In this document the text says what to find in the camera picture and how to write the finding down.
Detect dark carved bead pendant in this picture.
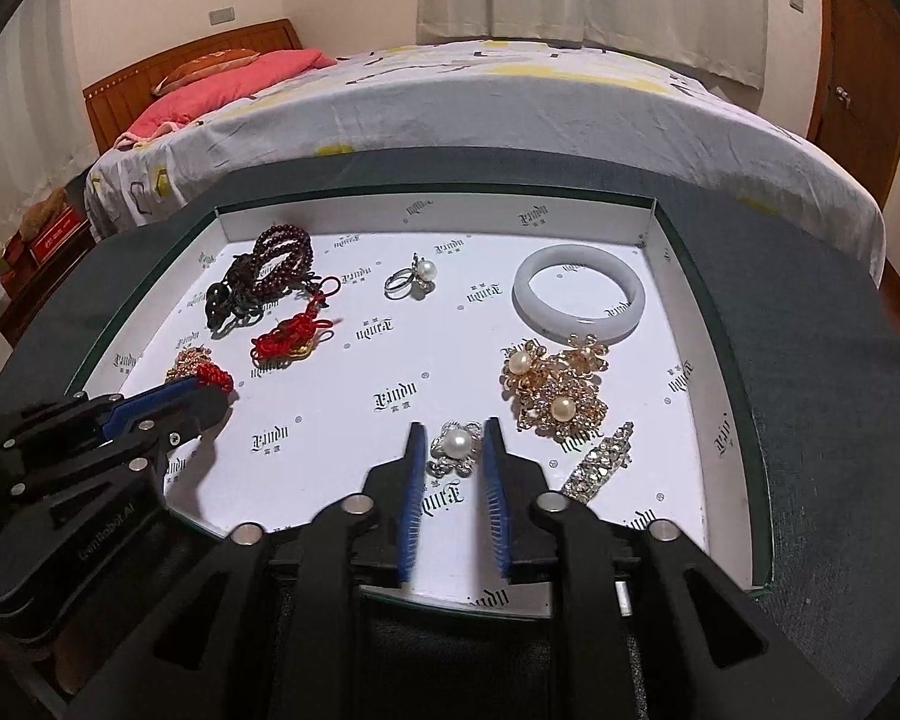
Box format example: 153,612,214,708
205,255,272,334

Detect red gift box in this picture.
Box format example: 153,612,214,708
28,210,89,265

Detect white jade bangle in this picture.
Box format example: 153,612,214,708
511,244,647,340

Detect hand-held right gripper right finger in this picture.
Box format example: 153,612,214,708
481,416,863,720

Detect green jewelry box tray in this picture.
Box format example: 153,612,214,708
69,178,779,617

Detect pink pillow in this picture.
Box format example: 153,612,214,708
126,48,338,139

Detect silver flower pearl brooch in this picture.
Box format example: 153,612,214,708
427,420,484,478

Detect silver pearl ring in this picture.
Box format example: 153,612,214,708
384,252,439,299

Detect large gold pearl brooch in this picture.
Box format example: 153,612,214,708
501,333,613,442

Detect wooden headboard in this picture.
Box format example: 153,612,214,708
82,18,304,157

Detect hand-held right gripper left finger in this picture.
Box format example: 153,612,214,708
73,422,430,720

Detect small rose gold brooch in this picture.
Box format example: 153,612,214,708
165,343,215,385

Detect white sheer curtain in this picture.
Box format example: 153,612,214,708
0,0,100,256

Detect bed with patterned sheet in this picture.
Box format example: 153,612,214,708
82,36,887,282

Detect red knot with gold charm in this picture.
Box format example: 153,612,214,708
250,276,344,367

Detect long rhinestone brooch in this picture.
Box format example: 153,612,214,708
559,420,637,505

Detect dark red bead bracelet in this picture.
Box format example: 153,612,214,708
250,223,316,293

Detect white window curtain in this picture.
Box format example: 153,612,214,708
415,0,767,92

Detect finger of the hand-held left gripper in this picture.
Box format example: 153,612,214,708
15,388,231,505
0,378,200,467

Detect wooden door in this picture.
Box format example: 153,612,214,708
804,0,900,170

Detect wooden nightstand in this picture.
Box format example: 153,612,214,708
0,221,97,347

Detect brown plush toy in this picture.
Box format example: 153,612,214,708
18,187,70,235

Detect orange pillow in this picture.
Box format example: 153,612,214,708
151,48,261,97

